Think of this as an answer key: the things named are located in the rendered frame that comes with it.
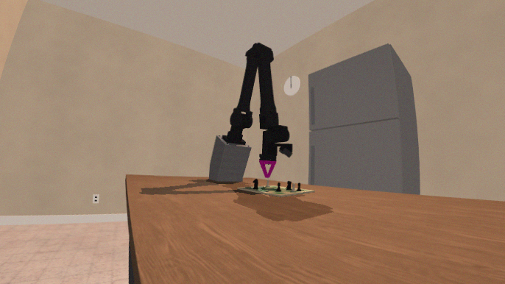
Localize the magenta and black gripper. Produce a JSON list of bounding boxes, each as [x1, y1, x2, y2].
[[259, 142, 276, 178]]

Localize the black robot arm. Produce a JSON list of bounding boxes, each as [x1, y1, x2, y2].
[[222, 43, 292, 157]]

